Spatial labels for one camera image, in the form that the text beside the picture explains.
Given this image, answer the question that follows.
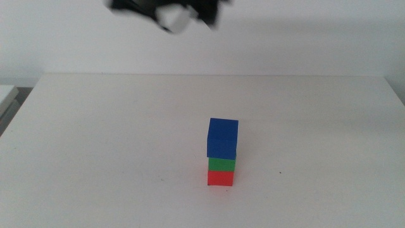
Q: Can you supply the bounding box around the blue cube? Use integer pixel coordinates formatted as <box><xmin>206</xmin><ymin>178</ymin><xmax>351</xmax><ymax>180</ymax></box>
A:
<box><xmin>206</xmin><ymin>117</ymin><xmax>239</xmax><ymax>161</ymax></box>

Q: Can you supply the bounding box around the green cube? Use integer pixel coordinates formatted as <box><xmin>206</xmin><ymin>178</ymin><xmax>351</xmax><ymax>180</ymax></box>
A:
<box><xmin>208</xmin><ymin>156</ymin><xmax>237</xmax><ymax>173</ymax></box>

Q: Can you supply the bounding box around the red cube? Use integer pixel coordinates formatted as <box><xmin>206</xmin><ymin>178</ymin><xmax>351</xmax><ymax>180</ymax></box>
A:
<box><xmin>207</xmin><ymin>170</ymin><xmax>235</xmax><ymax>187</ymax></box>

